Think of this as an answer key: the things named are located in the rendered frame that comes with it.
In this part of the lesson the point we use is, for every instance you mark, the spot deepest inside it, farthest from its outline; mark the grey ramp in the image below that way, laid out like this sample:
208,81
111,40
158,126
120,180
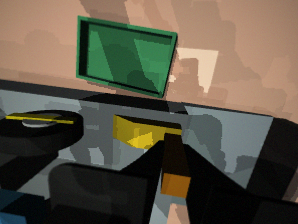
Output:
258,151

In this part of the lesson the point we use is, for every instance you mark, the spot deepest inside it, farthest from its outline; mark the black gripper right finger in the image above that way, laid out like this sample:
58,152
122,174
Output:
214,198

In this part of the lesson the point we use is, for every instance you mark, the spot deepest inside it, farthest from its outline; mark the yellow wedge chock with orange handle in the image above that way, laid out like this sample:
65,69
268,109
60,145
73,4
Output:
144,133

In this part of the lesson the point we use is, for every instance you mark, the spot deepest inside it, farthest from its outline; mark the green tray floor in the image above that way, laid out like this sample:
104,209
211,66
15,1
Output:
127,57

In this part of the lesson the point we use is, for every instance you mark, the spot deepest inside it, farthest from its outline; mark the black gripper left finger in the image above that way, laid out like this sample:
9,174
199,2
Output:
128,193

